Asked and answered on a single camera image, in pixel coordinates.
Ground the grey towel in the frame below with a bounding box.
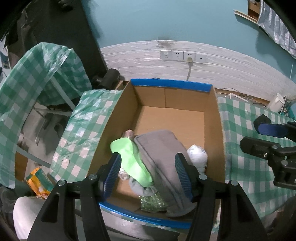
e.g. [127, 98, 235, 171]
[129, 130, 196, 217]

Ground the white fluffy soft item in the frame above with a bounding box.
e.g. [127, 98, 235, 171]
[187, 145, 208, 174]

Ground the green checkered plastic sheet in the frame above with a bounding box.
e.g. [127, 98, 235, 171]
[1, 42, 92, 189]

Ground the grey plug cable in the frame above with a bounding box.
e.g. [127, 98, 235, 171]
[186, 58, 194, 81]

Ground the green checkered tablecloth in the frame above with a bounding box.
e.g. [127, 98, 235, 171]
[50, 83, 295, 223]

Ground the light green sock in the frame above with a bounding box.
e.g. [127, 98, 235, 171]
[110, 138, 153, 188]

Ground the blue edged cardboard box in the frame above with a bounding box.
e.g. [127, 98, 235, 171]
[87, 78, 226, 230]

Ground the green sparkly scrubber cloth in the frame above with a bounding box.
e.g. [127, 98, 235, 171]
[140, 192, 168, 213]

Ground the black cylinder object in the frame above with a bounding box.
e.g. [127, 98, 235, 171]
[91, 68, 120, 90]

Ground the white wall socket strip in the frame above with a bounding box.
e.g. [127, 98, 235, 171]
[159, 50, 207, 64]

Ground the white electric kettle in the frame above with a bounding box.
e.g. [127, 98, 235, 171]
[266, 93, 285, 113]

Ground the orange snack package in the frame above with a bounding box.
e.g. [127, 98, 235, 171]
[26, 167, 55, 199]

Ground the white pink soft doll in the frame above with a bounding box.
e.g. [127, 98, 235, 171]
[122, 130, 134, 141]

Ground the white paper roll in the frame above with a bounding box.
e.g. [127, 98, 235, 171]
[13, 196, 45, 240]

